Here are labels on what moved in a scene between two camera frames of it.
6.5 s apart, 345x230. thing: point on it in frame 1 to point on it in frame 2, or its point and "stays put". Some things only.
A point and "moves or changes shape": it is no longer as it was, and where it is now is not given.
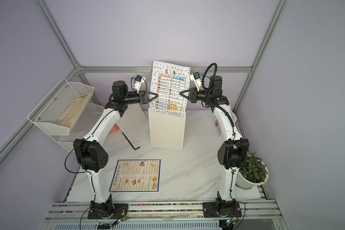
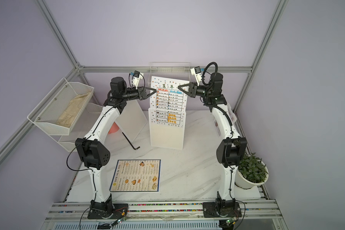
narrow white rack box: [217, 127] stays put
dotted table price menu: [168, 80] moves or changes shape
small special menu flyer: [218, 128] stays put
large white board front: [166, 129] stays put
